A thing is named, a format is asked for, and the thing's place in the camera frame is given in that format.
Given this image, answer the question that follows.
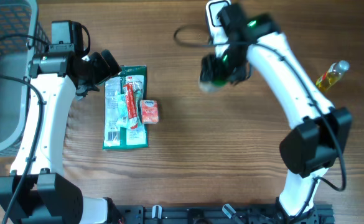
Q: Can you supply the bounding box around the green lid jar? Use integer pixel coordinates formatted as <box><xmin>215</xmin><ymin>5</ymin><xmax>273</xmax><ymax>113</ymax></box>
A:
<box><xmin>198</xmin><ymin>78</ymin><xmax>227</xmax><ymax>93</ymax></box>

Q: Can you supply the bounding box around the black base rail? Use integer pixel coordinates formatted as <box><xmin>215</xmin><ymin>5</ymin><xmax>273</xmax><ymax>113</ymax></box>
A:
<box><xmin>116</xmin><ymin>202</ymin><xmax>335</xmax><ymax>224</ymax></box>

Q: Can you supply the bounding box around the green 3M product package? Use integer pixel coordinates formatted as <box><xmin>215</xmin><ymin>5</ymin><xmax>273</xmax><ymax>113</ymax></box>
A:
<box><xmin>102</xmin><ymin>65</ymin><xmax>148</xmax><ymax>151</ymax></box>

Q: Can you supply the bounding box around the white barcode scanner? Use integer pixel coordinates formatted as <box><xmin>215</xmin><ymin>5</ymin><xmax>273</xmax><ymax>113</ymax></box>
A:
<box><xmin>205</xmin><ymin>0</ymin><xmax>231</xmax><ymax>58</ymax></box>

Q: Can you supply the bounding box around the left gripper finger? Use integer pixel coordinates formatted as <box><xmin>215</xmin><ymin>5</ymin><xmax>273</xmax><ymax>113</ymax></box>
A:
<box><xmin>74</xmin><ymin>85</ymin><xmax>100</xmax><ymax>100</ymax></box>
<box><xmin>101</xmin><ymin>49</ymin><xmax>121</xmax><ymax>76</ymax></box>

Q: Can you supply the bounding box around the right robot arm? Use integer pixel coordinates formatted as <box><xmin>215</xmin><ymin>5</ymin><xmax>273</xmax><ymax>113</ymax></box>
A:
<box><xmin>199</xmin><ymin>1</ymin><xmax>352</xmax><ymax>223</ymax></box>

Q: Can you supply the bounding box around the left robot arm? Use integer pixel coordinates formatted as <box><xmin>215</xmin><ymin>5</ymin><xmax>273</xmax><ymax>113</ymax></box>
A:
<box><xmin>0</xmin><ymin>21</ymin><xmax>122</xmax><ymax>223</ymax></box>

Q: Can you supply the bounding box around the yellow liquid Vim bottle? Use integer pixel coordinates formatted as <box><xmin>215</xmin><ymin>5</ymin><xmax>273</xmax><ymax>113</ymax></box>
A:
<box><xmin>315</xmin><ymin>60</ymin><xmax>350</xmax><ymax>92</ymax></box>

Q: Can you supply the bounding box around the grey plastic shopping basket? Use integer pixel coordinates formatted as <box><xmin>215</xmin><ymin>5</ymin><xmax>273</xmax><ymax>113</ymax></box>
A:
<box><xmin>0</xmin><ymin>0</ymin><xmax>49</xmax><ymax>157</ymax></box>

